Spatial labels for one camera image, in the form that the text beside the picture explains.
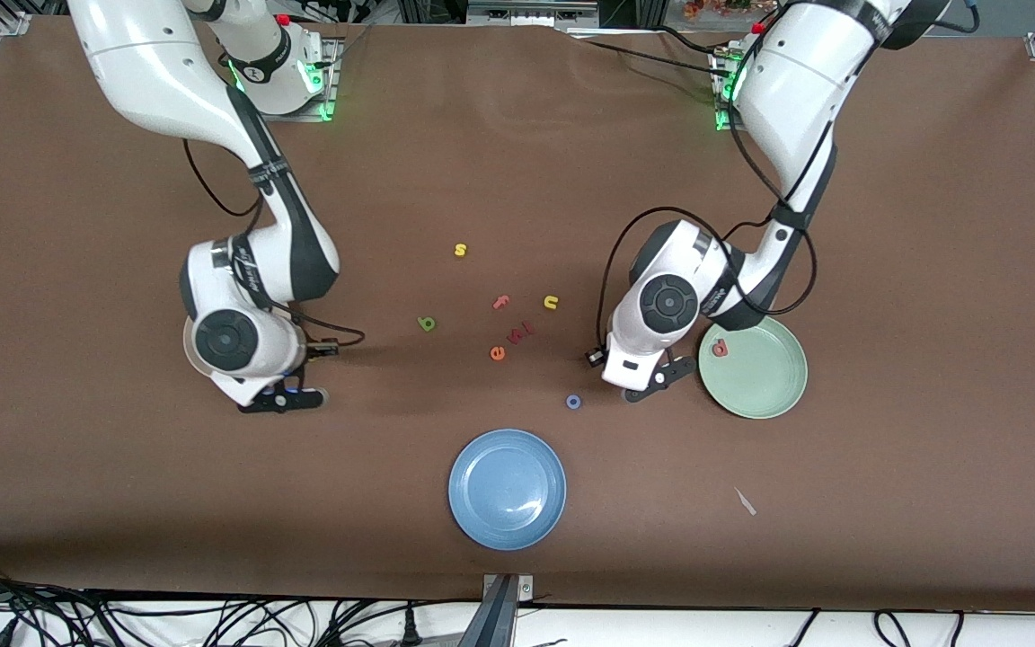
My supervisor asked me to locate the black cable on table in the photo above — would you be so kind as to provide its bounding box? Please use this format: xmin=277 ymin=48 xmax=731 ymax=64
xmin=562 ymin=25 xmax=734 ymax=82

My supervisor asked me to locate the beige brown plate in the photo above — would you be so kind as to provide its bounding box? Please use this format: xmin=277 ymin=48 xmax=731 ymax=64
xmin=182 ymin=310 xmax=204 ymax=374

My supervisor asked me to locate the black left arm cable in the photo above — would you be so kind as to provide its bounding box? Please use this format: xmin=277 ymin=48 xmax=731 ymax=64
xmin=588 ymin=54 xmax=819 ymax=367

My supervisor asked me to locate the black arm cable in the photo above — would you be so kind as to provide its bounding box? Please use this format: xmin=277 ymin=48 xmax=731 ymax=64
xmin=181 ymin=135 xmax=367 ymax=360
xmin=588 ymin=54 xmax=819 ymax=367

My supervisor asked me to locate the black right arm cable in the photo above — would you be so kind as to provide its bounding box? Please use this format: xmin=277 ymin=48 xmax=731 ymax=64
xmin=181 ymin=135 xmax=367 ymax=360

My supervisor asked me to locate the blue plate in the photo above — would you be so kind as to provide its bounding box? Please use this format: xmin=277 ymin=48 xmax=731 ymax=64
xmin=447 ymin=429 xmax=568 ymax=551

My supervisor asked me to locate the brown table cover sheet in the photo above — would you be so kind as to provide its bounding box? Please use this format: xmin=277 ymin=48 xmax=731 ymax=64
xmin=0 ymin=13 xmax=1035 ymax=614

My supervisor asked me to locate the light green plate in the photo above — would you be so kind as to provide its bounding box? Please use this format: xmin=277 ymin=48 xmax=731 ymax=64
xmin=697 ymin=315 xmax=809 ymax=421

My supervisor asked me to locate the orange decorative foliage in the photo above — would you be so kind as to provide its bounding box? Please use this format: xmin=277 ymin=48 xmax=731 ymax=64
xmin=684 ymin=0 xmax=752 ymax=21

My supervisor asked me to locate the grey metal camera mount post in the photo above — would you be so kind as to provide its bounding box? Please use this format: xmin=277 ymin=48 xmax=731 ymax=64
xmin=459 ymin=573 xmax=536 ymax=647

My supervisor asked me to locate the grey metal equipment rack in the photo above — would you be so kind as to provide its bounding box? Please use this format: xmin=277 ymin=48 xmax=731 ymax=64
xmin=466 ymin=0 xmax=599 ymax=28

